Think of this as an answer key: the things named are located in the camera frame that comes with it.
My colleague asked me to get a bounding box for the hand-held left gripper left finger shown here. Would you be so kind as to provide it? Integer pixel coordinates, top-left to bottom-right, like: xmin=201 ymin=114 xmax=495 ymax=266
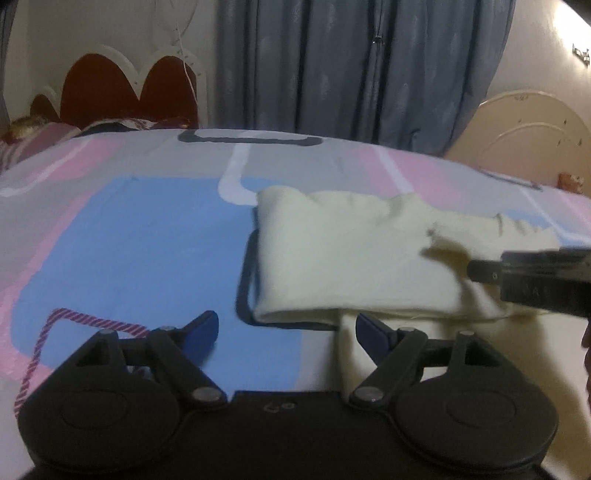
xmin=69 ymin=310 xmax=230 ymax=408

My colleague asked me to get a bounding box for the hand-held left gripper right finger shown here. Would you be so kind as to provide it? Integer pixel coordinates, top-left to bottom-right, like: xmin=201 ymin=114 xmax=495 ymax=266
xmin=348 ymin=313 xmax=509 ymax=408

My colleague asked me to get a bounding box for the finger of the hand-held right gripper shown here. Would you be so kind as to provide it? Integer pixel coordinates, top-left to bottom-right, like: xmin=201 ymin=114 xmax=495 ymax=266
xmin=466 ymin=248 xmax=591 ymax=320

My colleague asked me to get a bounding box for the cream cloth garment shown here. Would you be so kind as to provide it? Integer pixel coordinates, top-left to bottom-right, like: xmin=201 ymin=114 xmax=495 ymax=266
xmin=252 ymin=186 xmax=573 ymax=398

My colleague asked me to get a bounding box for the small orange brown toy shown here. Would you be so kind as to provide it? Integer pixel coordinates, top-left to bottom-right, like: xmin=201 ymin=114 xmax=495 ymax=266
xmin=558 ymin=172 xmax=583 ymax=195

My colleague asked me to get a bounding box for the pink blue grey patterned bedsheet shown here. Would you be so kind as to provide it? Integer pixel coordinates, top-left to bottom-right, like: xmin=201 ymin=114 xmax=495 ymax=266
xmin=0 ymin=127 xmax=591 ymax=480

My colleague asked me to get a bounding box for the dark patterned pillow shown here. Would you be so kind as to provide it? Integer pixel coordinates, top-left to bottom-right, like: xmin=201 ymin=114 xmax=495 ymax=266
xmin=0 ymin=115 xmax=197 ymax=169

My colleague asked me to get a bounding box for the red scalloped headboard white trim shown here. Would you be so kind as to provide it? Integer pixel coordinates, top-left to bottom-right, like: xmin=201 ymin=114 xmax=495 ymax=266
xmin=28 ymin=44 xmax=209 ymax=130

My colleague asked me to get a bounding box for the blue grey curtain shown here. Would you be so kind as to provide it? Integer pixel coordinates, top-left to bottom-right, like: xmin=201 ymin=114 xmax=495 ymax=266
xmin=215 ymin=0 xmax=515 ymax=155

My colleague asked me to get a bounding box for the white hanging cable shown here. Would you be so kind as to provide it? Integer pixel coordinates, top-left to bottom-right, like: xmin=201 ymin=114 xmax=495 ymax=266
xmin=172 ymin=0 xmax=200 ymax=104

